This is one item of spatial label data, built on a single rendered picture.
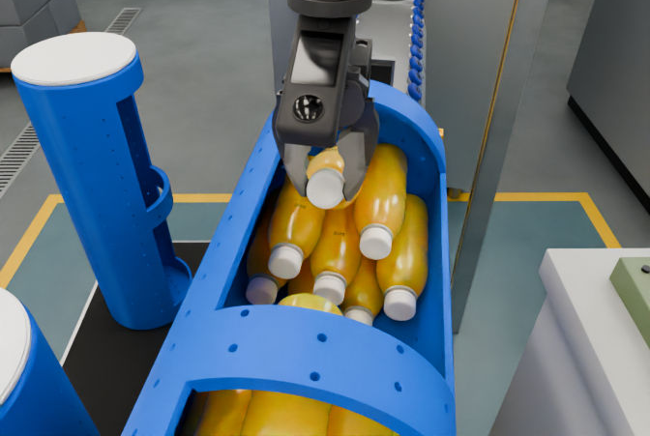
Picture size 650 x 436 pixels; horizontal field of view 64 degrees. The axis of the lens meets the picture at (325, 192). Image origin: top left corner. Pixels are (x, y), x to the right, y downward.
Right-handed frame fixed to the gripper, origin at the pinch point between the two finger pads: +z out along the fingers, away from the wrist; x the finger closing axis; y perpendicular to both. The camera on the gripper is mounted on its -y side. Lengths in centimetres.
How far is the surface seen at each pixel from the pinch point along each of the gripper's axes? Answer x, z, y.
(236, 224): 8.4, 1.9, -4.3
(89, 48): 69, 18, 68
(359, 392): -5.8, 0.2, -21.7
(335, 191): -1.1, -0.4, -0.3
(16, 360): 33.7, 18.8, -12.8
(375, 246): -5.6, 11.1, 4.3
